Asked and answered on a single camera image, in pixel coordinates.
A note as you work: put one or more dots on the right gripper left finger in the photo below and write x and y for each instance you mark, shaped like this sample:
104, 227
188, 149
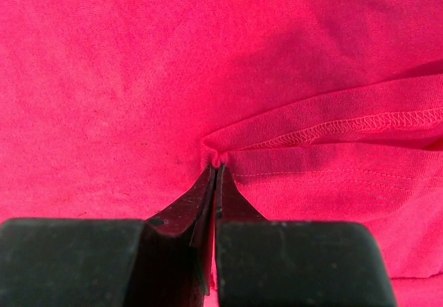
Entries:
164, 260

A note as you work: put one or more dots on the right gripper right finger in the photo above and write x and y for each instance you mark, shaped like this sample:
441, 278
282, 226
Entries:
293, 263

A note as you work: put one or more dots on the magenta t shirt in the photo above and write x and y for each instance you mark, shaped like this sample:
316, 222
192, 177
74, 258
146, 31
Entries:
323, 110

